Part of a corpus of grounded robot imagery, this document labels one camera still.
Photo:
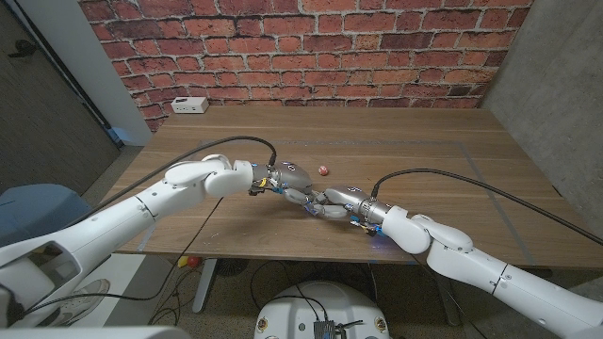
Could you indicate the red brick print backdrop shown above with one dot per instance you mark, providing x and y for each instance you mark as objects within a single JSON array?
[{"x": 306, "y": 52}]

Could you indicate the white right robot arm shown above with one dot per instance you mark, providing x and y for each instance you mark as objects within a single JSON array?
[{"x": 471, "y": 263}]

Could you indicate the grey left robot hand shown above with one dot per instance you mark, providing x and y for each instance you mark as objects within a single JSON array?
[{"x": 294, "y": 179}]

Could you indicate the small red white ball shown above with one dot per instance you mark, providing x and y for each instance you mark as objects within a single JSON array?
[{"x": 323, "y": 170}]

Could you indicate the red yellow stop button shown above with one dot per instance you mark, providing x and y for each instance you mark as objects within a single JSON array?
[{"x": 189, "y": 261}]

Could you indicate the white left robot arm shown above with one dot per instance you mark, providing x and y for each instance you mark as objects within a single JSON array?
[{"x": 118, "y": 226}]

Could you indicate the blue grey rounded chair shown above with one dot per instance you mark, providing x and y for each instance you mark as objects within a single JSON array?
[{"x": 33, "y": 207}]

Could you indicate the black round fan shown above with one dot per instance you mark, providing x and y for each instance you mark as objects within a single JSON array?
[{"x": 232, "y": 267}]

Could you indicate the grey module on torso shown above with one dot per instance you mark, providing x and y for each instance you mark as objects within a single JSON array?
[{"x": 330, "y": 329}]

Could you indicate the grey perforated door panel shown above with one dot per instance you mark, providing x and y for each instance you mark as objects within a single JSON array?
[{"x": 42, "y": 117}]

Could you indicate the white power strip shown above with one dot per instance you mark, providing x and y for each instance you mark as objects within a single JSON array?
[{"x": 190, "y": 105}]

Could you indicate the white round robot torso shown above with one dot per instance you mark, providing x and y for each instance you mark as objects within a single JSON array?
[{"x": 325, "y": 306}]

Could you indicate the grey table leg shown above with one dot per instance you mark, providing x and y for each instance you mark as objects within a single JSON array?
[
  {"x": 450, "y": 306},
  {"x": 205, "y": 282}
]

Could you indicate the white sneaker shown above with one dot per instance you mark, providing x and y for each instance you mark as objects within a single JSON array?
[{"x": 85, "y": 301}]

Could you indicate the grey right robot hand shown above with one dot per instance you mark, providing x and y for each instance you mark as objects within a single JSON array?
[{"x": 348, "y": 200}]

